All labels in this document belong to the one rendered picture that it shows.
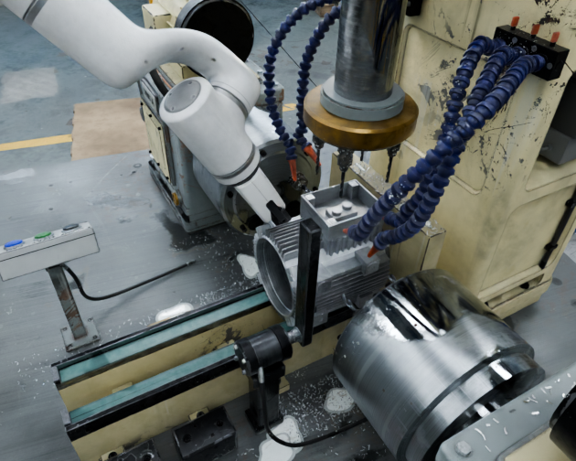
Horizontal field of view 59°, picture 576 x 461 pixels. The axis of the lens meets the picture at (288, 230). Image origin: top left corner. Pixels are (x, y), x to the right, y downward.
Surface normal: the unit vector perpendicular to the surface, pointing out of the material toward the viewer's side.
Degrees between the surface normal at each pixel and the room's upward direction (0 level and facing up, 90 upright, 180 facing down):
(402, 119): 0
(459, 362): 21
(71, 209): 0
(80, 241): 64
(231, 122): 72
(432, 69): 90
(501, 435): 0
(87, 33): 76
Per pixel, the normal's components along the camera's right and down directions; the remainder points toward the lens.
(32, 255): 0.44, 0.18
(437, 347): -0.29, -0.61
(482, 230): -0.87, 0.30
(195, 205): 0.48, 0.58
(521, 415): 0.03, -0.76
